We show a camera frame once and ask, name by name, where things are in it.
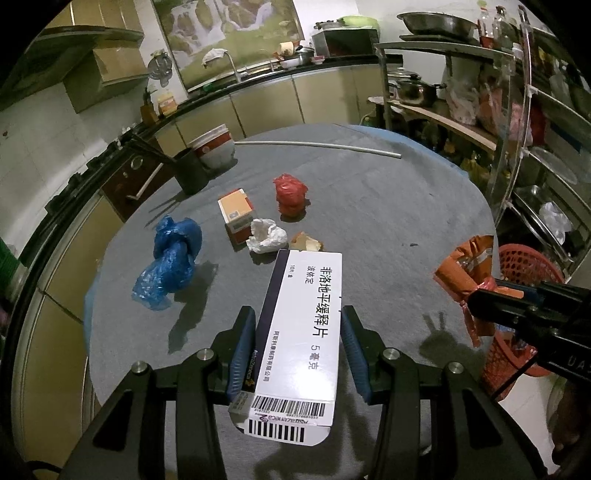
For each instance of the green basin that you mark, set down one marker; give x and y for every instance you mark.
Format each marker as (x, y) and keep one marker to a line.
(355, 21)

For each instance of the black container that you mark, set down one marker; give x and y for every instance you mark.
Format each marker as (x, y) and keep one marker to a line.
(191, 173)

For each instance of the red plastic basket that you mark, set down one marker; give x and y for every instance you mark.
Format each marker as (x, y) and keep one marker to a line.
(521, 267)

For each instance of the small brown wrapper scrap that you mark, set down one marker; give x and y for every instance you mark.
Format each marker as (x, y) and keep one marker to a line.
(302, 241)

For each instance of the white cloth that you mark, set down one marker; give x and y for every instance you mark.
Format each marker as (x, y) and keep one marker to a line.
(213, 56)

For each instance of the metal faucet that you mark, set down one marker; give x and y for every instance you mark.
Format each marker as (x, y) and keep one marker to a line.
(233, 64)

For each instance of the white plastic bag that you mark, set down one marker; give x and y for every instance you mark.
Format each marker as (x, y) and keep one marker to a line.
(554, 221)

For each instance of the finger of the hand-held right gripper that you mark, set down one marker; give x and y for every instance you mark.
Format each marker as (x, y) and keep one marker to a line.
(521, 290)
(503, 309)

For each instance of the white tissue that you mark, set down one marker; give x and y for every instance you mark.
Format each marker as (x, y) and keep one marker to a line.
(268, 236)

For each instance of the red plastic bag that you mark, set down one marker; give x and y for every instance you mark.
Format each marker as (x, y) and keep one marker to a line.
(291, 194)

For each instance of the steel box appliance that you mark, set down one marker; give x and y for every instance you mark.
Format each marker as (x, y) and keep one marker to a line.
(344, 44)

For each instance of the orange snack wrapper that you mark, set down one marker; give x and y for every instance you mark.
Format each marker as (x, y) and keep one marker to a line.
(461, 272)

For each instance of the metal storage rack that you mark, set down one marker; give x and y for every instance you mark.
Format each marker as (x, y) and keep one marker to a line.
(503, 92)

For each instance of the steel basin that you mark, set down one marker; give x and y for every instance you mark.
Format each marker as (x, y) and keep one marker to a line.
(434, 25)

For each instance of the steel pot with lid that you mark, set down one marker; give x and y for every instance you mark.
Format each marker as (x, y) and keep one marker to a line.
(415, 92)

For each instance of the person's right forearm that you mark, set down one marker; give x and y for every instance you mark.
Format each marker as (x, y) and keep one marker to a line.
(572, 424)

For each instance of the stack of paper bowls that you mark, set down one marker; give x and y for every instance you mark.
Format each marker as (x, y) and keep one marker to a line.
(214, 147)

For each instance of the kitchen counter cabinets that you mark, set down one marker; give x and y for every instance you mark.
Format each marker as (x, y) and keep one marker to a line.
(277, 101)

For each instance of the red capped bottle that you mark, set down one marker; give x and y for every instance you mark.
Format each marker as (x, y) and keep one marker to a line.
(485, 25)

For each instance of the small orange box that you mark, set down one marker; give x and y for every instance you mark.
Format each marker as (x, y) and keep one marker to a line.
(235, 212)

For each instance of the beige wall cabinet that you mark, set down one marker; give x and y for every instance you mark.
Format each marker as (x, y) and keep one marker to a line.
(106, 78)

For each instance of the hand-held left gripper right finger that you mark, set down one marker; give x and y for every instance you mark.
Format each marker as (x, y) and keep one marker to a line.
(353, 353)

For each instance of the white plastic rod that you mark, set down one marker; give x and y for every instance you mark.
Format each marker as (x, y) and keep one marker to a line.
(323, 145)

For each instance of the waterfall wall poster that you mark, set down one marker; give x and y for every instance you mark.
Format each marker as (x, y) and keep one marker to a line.
(207, 27)

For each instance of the hanging metal strainer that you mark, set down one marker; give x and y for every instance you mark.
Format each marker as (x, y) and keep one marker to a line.
(159, 67)

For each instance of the blue plastic bag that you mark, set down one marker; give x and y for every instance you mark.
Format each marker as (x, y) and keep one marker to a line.
(171, 263)

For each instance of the white medicine box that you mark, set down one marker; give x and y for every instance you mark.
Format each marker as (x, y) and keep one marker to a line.
(300, 332)

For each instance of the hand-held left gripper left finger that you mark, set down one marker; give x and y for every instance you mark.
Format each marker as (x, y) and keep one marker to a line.
(242, 344)

